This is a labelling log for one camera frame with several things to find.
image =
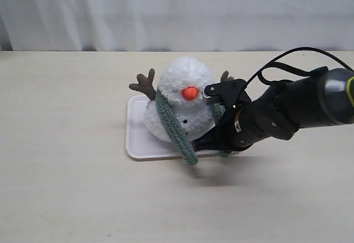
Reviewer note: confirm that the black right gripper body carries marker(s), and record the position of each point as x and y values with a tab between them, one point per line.
240	128

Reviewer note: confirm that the white plush snowman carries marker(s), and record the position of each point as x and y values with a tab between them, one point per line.
181	84

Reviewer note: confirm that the white backdrop curtain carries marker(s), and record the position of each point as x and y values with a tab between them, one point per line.
175	25

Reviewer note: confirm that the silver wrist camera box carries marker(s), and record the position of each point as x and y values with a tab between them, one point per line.
227	93

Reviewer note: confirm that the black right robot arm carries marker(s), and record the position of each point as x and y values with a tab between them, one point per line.
323	99

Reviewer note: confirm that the white plastic tray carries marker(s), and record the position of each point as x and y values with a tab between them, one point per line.
140	143

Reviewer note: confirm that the teal fleece scarf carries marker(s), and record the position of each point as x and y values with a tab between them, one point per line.
171	124

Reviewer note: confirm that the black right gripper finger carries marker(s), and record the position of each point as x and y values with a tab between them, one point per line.
210	141

